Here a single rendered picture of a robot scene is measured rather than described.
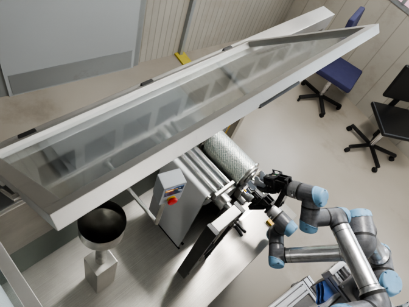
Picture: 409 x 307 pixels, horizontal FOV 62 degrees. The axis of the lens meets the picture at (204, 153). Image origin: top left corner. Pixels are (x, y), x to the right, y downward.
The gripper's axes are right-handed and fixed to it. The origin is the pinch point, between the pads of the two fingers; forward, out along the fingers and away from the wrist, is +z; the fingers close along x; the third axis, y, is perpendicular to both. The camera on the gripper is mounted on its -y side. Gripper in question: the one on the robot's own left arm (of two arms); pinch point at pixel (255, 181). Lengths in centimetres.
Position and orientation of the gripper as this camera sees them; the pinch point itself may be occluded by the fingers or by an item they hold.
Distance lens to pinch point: 161.4
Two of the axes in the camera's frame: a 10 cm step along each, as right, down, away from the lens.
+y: -2.3, -8.7, -4.3
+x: -7.0, 4.6, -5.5
